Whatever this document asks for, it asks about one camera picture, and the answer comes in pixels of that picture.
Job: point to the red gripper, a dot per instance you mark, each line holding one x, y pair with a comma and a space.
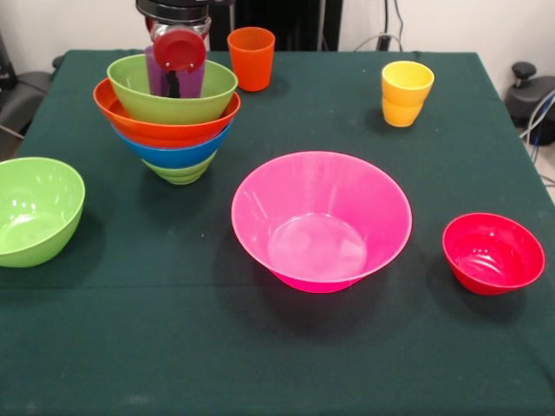
180, 50

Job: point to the purple plastic cup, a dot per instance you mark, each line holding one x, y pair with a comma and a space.
191, 82

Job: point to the large green plastic bowl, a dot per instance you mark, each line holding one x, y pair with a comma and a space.
34, 216
173, 108

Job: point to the orange plastic bowl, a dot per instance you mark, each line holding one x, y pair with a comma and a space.
165, 132

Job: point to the blue plastic bowl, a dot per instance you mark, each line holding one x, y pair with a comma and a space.
173, 156

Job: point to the orange plastic cup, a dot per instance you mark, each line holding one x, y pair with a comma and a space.
251, 60

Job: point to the pink plastic bowl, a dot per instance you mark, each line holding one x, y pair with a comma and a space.
321, 225

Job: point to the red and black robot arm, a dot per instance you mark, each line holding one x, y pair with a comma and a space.
173, 11

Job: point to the small green plastic bowl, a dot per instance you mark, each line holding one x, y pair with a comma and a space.
182, 175

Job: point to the black office chair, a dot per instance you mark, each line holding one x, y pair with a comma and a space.
26, 95

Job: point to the black power plug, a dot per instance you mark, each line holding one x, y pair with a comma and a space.
383, 42

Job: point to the yellow plastic cup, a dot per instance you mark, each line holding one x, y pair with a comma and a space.
407, 82
402, 115

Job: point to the dark green tablecloth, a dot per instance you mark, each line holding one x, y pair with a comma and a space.
303, 359

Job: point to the black equipment base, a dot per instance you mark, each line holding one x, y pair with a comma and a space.
526, 97

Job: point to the small red plastic bowl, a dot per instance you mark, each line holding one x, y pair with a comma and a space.
492, 255

